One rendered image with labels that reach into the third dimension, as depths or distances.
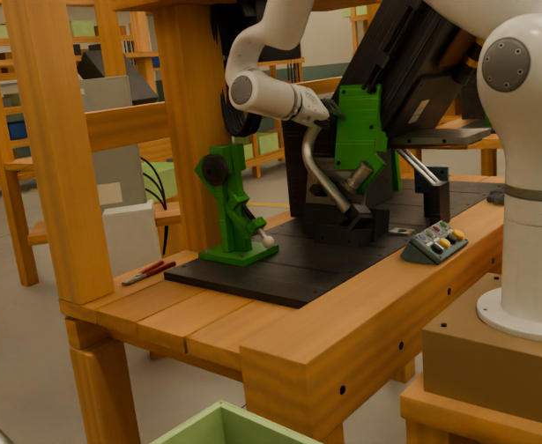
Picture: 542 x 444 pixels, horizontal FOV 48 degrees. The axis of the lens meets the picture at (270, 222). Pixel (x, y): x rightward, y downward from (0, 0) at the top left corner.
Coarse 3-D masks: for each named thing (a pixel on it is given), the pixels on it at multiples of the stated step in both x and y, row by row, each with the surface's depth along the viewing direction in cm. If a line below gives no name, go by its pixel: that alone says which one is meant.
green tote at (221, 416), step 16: (208, 416) 70; (224, 416) 72; (240, 416) 70; (256, 416) 69; (176, 432) 67; (192, 432) 69; (208, 432) 71; (224, 432) 72; (240, 432) 70; (256, 432) 68; (272, 432) 66; (288, 432) 65
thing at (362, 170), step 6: (360, 162) 146; (366, 162) 147; (360, 168) 146; (366, 168) 145; (372, 168) 146; (354, 174) 147; (360, 174) 146; (366, 174) 146; (348, 180) 148; (354, 180) 147; (360, 180) 147; (348, 186) 148; (354, 186) 147; (354, 192) 149
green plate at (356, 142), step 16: (352, 96) 152; (368, 96) 149; (352, 112) 152; (368, 112) 148; (352, 128) 152; (368, 128) 148; (336, 144) 154; (352, 144) 151; (368, 144) 148; (384, 144) 153; (336, 160) 154; (352, 160) 151
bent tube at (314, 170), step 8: (328, 104) 151; (336, 104) 154; (336, 112) 150; (312, 128) 155; (320, 128) 155; (304, 136) 157; (312, 136) 156; (304, 144) 156; (312, 144) 157; (304, 152) 156; (312, 152) 157; (304, 160) 157; (312, 160) 156; (312, 168) 155; (320, 168) 155; (312, 176) 156; (320, 176) 153; (320, 184) 153; (328, 184) 152; (328, 192) 152; (336, 192) 151; (336, 200) 150; (344, 200) 149; (344, 208) 149
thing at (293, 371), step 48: (480, 240) 143; (336, 288) 122; (384, 288) 119; (432, 288) 125; (288, 336) 102; (336, 336) 101; (384, 336) 111; (288, 384) 96; (336, 384) 100; (384, 384) 113
